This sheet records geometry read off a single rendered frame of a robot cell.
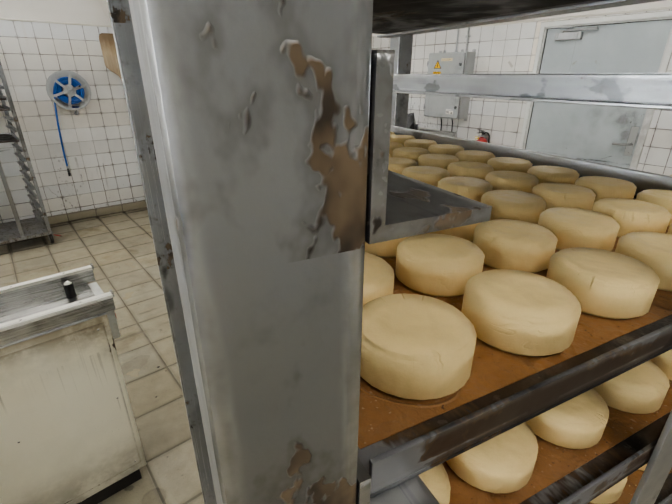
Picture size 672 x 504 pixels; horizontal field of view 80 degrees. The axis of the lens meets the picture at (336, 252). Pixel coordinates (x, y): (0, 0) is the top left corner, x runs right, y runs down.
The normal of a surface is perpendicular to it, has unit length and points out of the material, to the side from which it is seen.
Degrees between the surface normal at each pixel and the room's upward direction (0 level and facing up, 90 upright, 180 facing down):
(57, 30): 90
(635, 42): 90
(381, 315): 0
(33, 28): 90
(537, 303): 0
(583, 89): 90
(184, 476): 0
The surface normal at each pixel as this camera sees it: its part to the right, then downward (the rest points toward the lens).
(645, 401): -0.07, 0.40
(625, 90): -0.89, 0.18
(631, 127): -0.77, 0.26
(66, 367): 0.66, 0.30
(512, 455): 0.00, -0.91
